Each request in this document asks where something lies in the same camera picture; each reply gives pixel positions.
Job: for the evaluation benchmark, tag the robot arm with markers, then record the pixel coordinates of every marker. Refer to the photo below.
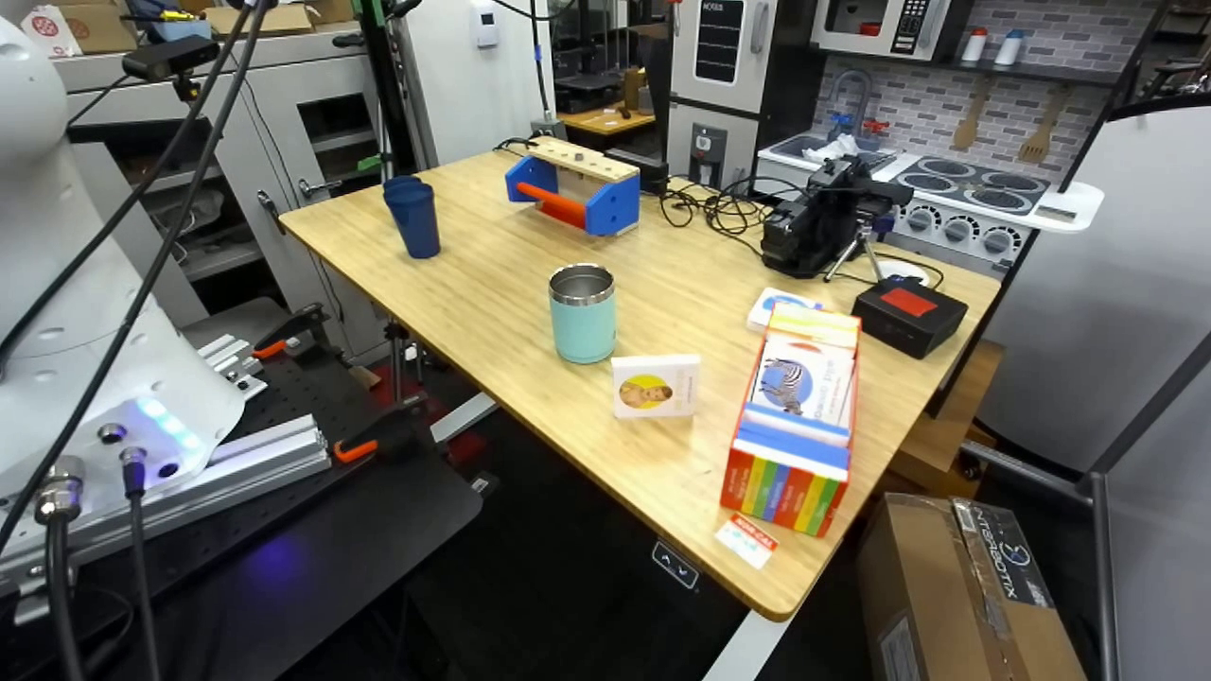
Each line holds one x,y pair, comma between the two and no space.
57,312

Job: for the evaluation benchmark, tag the teal metal tumbler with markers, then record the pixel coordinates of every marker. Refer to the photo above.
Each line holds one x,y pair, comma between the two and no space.
582,322

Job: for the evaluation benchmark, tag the orange rod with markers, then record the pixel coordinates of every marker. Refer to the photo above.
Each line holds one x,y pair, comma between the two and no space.
553,203

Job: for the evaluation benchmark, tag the white card with blue print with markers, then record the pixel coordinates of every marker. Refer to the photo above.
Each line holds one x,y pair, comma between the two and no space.
768,305

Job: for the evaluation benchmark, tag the wooden toy tool holder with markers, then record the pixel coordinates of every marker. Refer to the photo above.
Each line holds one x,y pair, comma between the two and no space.
587,170

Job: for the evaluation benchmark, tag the black power adapter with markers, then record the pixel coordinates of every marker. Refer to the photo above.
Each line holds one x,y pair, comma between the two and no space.
639,168

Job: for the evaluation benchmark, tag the row of small books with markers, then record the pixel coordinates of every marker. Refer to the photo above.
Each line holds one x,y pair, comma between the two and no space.
804,378

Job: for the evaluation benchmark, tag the wooden table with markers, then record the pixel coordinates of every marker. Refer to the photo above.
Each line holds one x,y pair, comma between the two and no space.
605,120

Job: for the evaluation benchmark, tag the black device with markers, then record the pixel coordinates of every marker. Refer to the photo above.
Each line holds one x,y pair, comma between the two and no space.
804,232

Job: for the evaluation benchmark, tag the stack of blue plastic cups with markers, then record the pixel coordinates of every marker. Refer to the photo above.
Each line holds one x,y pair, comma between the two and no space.
414,216

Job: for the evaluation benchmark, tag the rainbow coloured book box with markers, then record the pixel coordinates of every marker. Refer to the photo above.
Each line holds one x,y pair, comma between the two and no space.
783,492

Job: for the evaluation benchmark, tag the red and white sticker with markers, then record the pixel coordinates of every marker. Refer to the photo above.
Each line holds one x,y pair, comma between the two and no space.
745,541

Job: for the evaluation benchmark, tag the black and orange clamp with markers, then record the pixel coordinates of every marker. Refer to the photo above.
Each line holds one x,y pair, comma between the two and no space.
293,331
378,440

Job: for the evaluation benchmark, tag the toy kitchen sink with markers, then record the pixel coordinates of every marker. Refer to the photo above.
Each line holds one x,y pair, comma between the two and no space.
804,147

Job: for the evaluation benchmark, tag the black box with red top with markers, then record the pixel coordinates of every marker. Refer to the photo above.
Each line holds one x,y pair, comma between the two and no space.
908,317

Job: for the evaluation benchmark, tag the toy fridge door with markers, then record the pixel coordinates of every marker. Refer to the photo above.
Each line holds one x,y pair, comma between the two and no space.
724,47

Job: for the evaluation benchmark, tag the stove knob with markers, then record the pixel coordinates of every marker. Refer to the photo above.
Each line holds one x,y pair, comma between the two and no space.
960,229
999,241
922,218

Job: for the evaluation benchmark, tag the toy kitchen tap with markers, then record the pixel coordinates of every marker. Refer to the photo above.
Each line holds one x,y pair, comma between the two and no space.
851,95

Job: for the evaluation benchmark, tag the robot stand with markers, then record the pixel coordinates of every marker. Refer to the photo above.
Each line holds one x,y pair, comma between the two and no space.
312,530

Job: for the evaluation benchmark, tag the grey metal cabinet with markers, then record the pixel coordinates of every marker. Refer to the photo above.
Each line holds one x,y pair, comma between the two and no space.
284,123

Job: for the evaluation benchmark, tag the toy kitchen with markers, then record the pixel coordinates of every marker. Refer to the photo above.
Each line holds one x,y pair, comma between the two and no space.
946,123

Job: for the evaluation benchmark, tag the toy microwave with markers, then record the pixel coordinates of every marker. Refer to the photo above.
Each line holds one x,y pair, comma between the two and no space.
880,24

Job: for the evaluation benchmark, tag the cardboard box with black tape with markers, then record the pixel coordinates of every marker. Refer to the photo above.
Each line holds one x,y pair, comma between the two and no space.
946,596

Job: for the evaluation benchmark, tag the white bottle with red cap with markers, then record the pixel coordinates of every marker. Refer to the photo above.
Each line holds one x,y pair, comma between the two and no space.
974,47

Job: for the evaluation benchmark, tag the wooden slotted spatula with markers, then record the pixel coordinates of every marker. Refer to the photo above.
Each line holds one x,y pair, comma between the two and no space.
1039,142

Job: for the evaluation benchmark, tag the white bottle with blue cap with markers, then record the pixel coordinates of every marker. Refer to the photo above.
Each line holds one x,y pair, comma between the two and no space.
1009,49

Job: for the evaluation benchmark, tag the grey partition panel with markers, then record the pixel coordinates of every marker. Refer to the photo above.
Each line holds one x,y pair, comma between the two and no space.
1107,284

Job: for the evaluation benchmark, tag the row of cardboard boxes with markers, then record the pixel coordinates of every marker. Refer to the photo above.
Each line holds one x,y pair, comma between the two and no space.
95,26

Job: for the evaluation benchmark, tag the camera on tripod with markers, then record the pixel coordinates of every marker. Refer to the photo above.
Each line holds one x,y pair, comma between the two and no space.
866,236

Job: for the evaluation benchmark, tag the white wall thermostat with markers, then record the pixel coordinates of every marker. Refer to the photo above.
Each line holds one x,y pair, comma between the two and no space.
484,24

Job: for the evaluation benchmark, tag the camera on mount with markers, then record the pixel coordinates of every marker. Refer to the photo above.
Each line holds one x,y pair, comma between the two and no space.
170,57

